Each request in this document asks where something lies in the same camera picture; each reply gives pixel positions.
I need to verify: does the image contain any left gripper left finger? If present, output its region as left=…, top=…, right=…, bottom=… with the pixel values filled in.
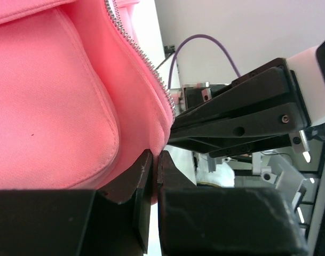
left=0, top=150, right=153, bottom=255

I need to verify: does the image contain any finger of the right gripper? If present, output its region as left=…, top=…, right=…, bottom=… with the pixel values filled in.
left=174, top=58, right=291, bottom=125
left=168, top=102, right=311, bottom=157

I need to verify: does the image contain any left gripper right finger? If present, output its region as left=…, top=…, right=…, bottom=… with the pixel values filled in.
left=157, top=151, right=308, bottom=255

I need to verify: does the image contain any pink zip jacket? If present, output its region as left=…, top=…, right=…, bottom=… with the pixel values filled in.
left=0, top=1, right=175, bottom=190

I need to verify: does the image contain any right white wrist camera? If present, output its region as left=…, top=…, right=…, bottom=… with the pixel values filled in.
left=286, top=40, right=325, bottom=126

